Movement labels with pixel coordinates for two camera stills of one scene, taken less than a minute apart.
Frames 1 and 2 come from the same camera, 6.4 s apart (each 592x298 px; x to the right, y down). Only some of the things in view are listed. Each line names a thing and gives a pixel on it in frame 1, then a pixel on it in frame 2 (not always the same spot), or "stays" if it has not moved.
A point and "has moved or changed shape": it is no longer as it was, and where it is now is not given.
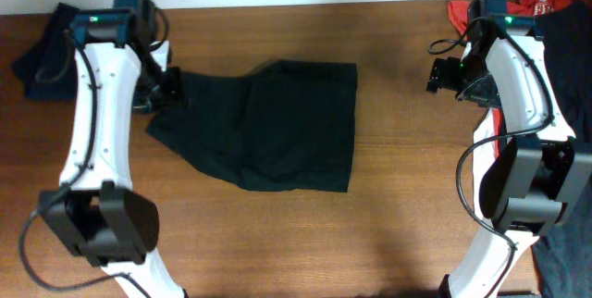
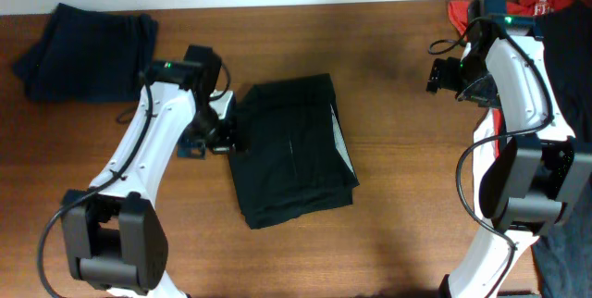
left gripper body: (157, 92) to (209, 130)
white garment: (484, 154) stays
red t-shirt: (530, 0) stays
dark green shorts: (287, 126) has moved or changed shape
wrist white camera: (160, 52) to (220, 104)
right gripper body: (469, 79) stays
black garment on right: (563, 254) stays
